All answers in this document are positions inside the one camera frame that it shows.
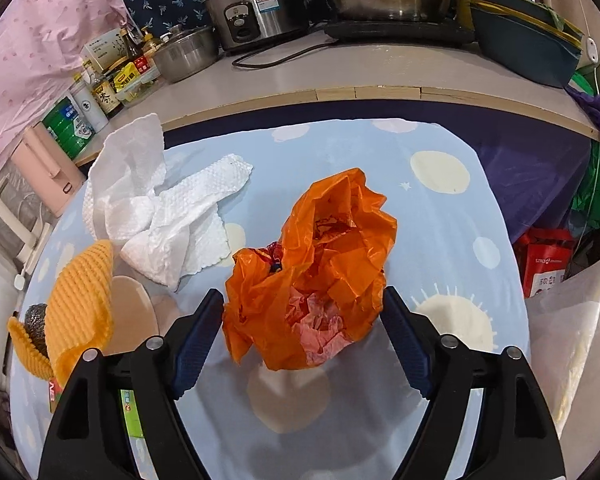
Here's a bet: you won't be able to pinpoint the green tin can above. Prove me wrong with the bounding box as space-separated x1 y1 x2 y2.
41 95 96 161

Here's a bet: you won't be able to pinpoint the steel rice cooker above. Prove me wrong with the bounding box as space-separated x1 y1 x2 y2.
199 0 323 53

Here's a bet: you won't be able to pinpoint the yellow seasoning packet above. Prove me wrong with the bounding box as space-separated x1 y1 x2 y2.
107 62 146 93

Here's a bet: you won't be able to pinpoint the white cord switch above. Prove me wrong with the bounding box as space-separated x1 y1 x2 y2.
577 35 600 68

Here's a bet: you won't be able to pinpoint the green cardboard box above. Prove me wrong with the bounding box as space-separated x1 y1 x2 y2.
47 377 148 480

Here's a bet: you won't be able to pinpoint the small steel pot with lid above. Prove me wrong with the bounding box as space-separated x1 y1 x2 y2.
152 25 220 83

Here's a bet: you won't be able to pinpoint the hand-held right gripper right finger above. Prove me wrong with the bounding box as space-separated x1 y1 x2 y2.
381 285 567 480

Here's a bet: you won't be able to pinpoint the purple cloth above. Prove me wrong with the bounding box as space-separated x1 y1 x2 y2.
565 85 600 148

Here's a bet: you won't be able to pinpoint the red shopping bag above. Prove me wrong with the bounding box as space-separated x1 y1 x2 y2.
514 227 576 300

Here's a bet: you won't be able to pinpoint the white paper towel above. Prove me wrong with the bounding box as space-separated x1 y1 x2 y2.
82 112 255 292

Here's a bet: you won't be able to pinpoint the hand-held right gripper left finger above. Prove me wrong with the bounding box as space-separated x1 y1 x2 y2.
39 288 226 480

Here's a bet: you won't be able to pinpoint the black power cable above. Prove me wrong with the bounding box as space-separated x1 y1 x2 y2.
231 40 331 68

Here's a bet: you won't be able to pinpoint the stacked blue plastic basins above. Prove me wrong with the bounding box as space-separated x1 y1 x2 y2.
455 0 586 88

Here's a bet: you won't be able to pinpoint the trash bin with white liner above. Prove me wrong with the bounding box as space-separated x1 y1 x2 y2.
525 252 600 441

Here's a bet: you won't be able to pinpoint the white carton box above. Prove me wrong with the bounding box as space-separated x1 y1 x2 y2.
83 27 131 73

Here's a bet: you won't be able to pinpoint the dark soy sauce bottle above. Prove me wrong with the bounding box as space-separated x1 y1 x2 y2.
87 67 123 118

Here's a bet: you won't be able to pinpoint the dark bottle with red label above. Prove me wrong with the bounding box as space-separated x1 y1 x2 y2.
120 27 153 76

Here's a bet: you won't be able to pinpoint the pink plastic box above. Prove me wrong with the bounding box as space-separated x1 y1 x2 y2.
11 125 88 218

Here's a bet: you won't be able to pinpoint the yellow foam fruit net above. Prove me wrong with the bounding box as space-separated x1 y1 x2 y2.
7 239 116 381

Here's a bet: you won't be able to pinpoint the black induction cooker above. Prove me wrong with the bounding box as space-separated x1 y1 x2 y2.
324 19 476 47

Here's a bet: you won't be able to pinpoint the light blue printed tablecloth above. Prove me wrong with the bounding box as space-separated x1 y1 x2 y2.
10 119 533 480

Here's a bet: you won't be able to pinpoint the pink dotted curtain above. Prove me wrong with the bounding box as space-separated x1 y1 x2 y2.
0 0 133 196

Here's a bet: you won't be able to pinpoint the dark purple table cover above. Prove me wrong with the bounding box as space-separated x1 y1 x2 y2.
475 135 596 246

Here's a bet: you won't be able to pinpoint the bottle with yellow cap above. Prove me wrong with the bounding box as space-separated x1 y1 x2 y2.
140 30 161 61

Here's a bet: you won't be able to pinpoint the orange plastic bag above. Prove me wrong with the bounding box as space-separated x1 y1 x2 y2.
222 167 398 372

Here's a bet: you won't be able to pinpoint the white plastic rack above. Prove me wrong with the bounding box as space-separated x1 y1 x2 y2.
0 192 51 391

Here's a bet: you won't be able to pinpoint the white plastic jar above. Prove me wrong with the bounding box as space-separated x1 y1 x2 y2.
72 80 110 131

